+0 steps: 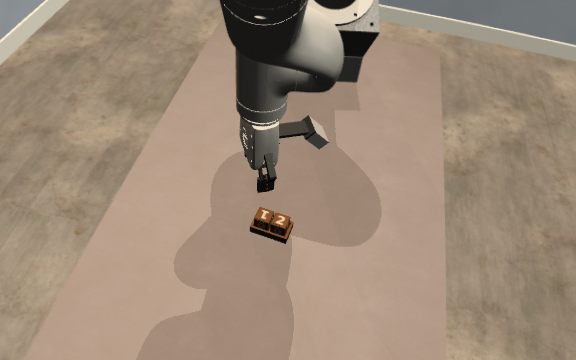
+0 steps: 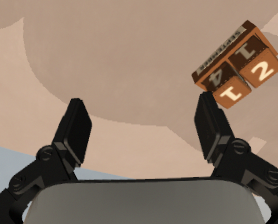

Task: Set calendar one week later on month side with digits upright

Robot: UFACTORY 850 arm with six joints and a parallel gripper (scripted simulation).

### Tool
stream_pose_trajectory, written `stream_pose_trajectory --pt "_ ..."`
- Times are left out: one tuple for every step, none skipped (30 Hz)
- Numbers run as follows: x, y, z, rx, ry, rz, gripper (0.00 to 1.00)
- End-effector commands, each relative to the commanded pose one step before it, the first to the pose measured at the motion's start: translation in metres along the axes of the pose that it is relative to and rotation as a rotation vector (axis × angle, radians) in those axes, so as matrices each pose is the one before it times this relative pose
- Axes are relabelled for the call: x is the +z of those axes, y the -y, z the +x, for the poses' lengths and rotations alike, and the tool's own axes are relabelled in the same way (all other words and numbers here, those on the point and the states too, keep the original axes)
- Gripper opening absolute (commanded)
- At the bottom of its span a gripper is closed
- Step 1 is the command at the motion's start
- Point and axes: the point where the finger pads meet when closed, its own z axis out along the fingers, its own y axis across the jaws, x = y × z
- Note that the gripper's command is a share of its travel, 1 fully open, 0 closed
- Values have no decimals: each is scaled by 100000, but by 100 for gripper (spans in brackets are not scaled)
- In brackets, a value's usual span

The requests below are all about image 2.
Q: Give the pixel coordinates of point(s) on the orange number cube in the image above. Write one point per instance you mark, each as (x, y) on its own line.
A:
(227, 85)
(254, 61)

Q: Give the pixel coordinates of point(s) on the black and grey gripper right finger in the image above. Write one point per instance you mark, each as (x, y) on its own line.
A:
(219, 144)

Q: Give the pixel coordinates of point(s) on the brown wooden tray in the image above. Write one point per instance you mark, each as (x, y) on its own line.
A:
(237, 39)

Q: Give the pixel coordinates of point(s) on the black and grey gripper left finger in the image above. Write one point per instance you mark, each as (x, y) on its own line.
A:
(67, 151)

